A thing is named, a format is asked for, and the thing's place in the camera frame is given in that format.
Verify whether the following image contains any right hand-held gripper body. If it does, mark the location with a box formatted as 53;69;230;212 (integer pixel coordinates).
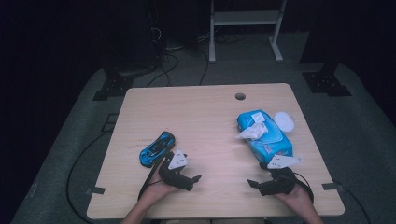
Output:
258;154;303;196

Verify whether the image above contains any black floor base plate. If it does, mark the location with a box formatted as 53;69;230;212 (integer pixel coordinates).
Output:
92;74;134;102
302;70;353;97

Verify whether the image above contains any left hand-held gripper black cable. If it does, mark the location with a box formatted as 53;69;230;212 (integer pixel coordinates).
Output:
137;155;167;201

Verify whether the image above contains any person's left hand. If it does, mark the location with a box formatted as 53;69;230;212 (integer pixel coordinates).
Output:
144;163;179;203

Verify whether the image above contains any person's right hand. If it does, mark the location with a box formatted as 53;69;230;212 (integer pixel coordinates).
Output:
275;183;313;213

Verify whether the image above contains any blue toy car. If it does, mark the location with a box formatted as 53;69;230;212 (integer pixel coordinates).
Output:
138;131;177;168

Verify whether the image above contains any grey tape strip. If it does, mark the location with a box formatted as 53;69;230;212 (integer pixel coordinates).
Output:
321;182;345;191
85;186;106;196

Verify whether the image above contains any long black floor cable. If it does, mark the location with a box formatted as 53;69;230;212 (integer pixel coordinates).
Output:
65;130;125;224

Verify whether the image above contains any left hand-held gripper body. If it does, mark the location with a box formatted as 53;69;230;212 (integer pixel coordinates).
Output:
158;148;194;191

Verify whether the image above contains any white metal stand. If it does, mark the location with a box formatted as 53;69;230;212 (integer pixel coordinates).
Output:
208;0;288;64

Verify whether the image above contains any black looped floor cable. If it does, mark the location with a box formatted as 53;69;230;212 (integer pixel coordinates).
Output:
146;50;180;88

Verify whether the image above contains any white wet wipe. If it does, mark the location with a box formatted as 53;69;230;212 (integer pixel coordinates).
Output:
235;120;269;140

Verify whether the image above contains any hand-held gripper black cable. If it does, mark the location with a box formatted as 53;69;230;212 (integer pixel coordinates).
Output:
137;155;167;201
292;172;315;203

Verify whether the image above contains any right hand-held gripper black cable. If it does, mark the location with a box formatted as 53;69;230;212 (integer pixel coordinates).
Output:
292;172;315;203

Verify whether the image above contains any thin black floor cable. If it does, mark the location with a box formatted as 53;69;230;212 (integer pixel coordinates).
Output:
334;180;372;224

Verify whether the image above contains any blue wet wipe pack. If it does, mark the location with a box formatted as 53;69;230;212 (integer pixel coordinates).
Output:
236;108;296;165

